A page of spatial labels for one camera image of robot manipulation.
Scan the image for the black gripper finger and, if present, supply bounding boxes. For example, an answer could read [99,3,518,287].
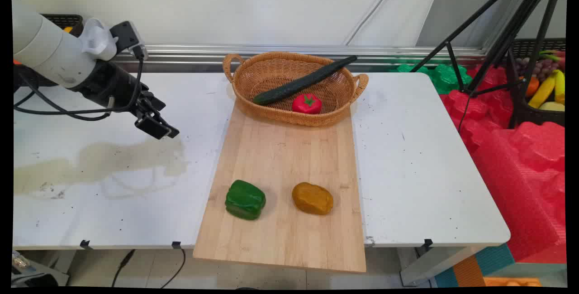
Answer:
[143,90,180,139]
[134,104,172,140]

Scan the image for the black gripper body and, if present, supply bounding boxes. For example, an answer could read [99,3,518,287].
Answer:
[72,61,150,114]

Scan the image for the dark green cucumber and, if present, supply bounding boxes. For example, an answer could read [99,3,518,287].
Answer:
[252,55,358,106]

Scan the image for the black basket of vegetables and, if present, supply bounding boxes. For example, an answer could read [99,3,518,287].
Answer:
[40,14,85,38]

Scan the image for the green bell pepper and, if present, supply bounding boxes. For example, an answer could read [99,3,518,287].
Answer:
[225,180,266,221]

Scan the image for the bamboo cutting board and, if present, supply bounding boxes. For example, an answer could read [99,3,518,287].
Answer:
[193,100,367,273]

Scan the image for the red toy tomato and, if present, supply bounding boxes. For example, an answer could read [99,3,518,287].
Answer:
[292,93,323,115]

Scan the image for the brown toy potato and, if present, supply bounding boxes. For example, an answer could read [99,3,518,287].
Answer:
[291,182,334,216]

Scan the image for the grey device under table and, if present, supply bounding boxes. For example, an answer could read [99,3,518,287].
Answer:
[11,250,70,288]

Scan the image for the green foam mat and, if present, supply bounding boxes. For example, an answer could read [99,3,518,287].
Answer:
[389,62,474,95]

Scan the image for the white table leg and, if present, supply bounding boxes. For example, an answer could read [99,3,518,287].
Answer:
[400,245,482,286]

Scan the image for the red foam mat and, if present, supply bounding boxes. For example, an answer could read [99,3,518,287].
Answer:
[440,65,516,152]
[470,121,567,264]

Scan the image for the teal and orange foam tiles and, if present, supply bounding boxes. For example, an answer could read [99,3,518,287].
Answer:
[433,242,516,288]

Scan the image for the black tripod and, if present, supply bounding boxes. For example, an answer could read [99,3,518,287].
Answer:
[409,0,566,130]

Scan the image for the orange toy fruit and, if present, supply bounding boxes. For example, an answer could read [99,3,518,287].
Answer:
[520,76,540,98]

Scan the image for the black basket of fruit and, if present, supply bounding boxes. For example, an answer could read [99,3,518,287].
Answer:
[510,38,566,127]

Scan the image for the purple grapes bunch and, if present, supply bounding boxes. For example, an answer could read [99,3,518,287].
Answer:
[516,57,560,82]

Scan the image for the yellow banana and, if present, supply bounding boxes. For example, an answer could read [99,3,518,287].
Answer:
[528,73,556,109]
[554,69,566,105]

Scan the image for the orange foam piece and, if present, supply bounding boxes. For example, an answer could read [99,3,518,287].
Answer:
[483,277,543,288]

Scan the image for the red and green vegetable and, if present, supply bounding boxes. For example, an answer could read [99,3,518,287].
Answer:
[538,50,566,71]

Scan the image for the black camera cable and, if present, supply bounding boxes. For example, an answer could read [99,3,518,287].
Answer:
[14,46,149,115]

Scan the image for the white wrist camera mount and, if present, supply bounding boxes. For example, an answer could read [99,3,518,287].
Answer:
[81,17,119,62]

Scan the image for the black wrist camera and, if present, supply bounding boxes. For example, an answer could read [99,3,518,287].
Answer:
[110,21,148,60]

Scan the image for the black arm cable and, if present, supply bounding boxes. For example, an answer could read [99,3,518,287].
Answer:
[14,66,114,122]

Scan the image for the wicker basket with handles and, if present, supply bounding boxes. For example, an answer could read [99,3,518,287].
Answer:
[222,52,369,127]

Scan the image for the aluminium wall rail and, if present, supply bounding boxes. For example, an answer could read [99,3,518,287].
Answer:
[109,44,490,74]

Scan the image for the black cable under table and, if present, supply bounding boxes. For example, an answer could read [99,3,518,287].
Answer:
[159,245,187,289]
[111,249,136,288]

